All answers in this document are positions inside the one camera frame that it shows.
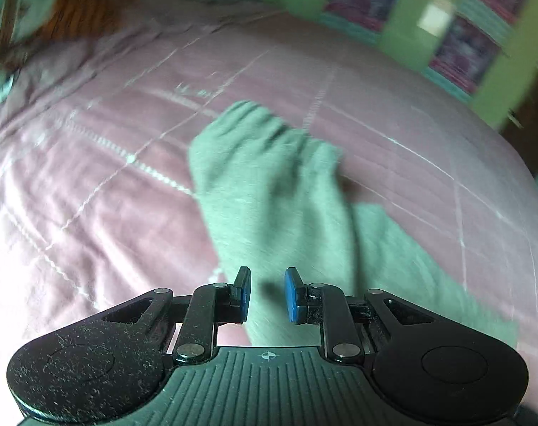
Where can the pale paper sheet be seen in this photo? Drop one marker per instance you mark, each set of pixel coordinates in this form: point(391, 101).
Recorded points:
point(436, 17)

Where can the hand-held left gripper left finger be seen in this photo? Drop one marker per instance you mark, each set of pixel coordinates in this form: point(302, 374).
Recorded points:
point(246, 295)

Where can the teal patterned pillow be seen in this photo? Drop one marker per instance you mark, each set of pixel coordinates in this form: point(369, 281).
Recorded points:
point(7, 31)

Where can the grey-green pants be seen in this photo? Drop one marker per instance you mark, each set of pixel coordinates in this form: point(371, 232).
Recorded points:
point(269, 186)

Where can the orange striped pillow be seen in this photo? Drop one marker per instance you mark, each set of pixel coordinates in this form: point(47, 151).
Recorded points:
point(80, 4)

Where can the bed with pink checked sheet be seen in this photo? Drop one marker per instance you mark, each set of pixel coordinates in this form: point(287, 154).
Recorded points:
point(95, 186)

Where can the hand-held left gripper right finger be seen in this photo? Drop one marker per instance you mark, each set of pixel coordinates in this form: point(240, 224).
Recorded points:
point(291, 295)

